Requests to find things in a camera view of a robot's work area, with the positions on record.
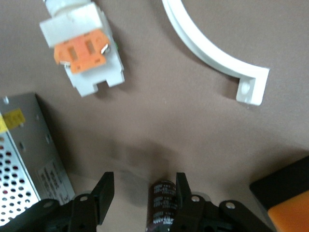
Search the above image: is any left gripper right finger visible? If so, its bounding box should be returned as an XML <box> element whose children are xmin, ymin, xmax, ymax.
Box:
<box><xmin>173</xmin><ymin>172</ymin><xmax>274</xmax><ymax>232</ymax></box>

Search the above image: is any perforated metal power supply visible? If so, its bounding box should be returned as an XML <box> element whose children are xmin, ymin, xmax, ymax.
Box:
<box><xmin>0</xmin><ymin>92</ymin><xmax>76</xmax><ymax>227</ymax></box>

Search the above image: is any white orange red lamp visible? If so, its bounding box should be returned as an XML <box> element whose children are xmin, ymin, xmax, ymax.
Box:
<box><xmin>39</xmin><ymin>0</ymin><xmax>126</xmax><ymax>98</ymax></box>

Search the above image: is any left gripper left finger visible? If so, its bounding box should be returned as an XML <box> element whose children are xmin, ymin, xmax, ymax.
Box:
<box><xmin>0</xmin><ymin>171</ymin><xmax>115</xmax><ymax>232</ymax></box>

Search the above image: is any black cylindrical capacitor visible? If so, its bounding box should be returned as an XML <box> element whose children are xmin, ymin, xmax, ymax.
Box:
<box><xmin>145</xmin><ymin>178</ymin><xmax>179</xmax><ymax>232</ymax></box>

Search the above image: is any brown table mat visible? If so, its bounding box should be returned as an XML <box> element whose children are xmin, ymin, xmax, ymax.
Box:
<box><xmin>0</xmin><ymin>0</ymin><xmax>309</xmax><ymax>232</ymax></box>

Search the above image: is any large white arc bracket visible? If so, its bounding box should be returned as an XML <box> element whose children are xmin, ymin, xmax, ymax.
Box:
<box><xmin>161</xmin><ymin>0</ymin><xmax>270</xmax><ymax>107</ymax></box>

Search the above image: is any orange button box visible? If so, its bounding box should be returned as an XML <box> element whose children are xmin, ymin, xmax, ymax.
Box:
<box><xmin>249</xmin><ymin>155</ymin><xmax>309</xmax><ymax>232</ymax></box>

